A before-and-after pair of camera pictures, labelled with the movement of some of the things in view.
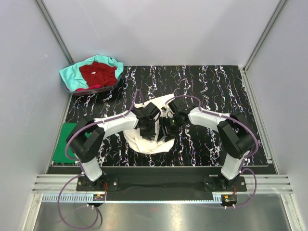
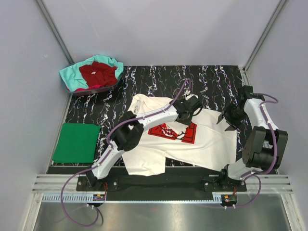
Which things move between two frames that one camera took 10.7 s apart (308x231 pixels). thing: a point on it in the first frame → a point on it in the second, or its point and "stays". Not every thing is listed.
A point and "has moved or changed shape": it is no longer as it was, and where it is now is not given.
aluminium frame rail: [54, 184] stays
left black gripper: [150, 135] → [187, 121]
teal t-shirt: [72, 77] stays
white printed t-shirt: [134, 138] has moved or changed shape
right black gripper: [171, 134] → [226, 116]
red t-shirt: [98, 74] stays
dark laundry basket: [91, 91] stays
